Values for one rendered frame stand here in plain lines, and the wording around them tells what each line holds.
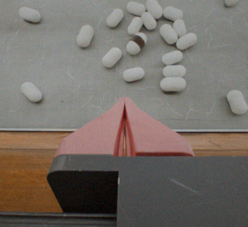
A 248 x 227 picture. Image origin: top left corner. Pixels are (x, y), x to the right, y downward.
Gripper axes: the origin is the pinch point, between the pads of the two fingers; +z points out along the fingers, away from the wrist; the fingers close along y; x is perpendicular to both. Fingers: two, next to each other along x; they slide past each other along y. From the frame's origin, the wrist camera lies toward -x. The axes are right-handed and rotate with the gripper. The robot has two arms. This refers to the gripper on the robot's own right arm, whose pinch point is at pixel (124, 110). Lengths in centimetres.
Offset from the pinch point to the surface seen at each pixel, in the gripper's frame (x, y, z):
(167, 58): 1.3, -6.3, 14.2
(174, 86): 4.0, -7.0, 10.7
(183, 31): -1.8, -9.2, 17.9
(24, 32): -1.2, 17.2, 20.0
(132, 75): 3.1, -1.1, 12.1
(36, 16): -3.5, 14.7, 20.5
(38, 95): 5.1, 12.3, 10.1
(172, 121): 8.4, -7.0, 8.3
